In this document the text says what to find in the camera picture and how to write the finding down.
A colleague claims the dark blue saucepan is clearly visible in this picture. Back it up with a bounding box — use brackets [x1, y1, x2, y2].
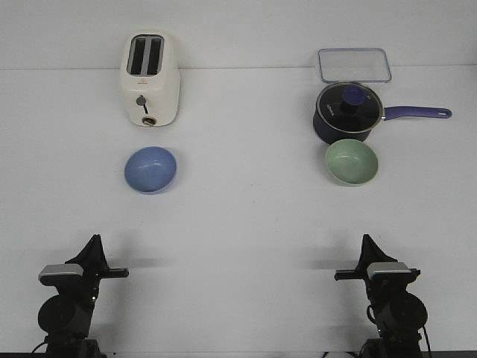
[313, 106, 452, 144]

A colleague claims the white two-slot toaster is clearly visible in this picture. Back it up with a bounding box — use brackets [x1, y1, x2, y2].
[119, 30, 180, 127]

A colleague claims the green bowl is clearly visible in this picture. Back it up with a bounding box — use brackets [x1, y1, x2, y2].
[324, 139, 379, 186]

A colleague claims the blue bowl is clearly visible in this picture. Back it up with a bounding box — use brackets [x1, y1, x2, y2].
[124, 146, 177, 195]

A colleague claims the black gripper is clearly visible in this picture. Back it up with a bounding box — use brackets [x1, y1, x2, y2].
[334, 233, 397, 298]
[65, 234, 129, 298]

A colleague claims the clear plastic container lid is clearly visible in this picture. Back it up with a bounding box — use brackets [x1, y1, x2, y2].
[318, 48, 392, 84]

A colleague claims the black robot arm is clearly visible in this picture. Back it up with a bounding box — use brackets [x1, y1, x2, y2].
[37, 234, 129, 357]
[334, 233, 429, 357]

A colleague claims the glass pot lid blue knob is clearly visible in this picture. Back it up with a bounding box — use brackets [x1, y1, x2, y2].
[317, 82, 383, 134]

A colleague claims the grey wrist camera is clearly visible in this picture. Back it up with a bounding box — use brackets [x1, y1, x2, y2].
[366, 262, 411, 280]
[38, 263, 83, 287]

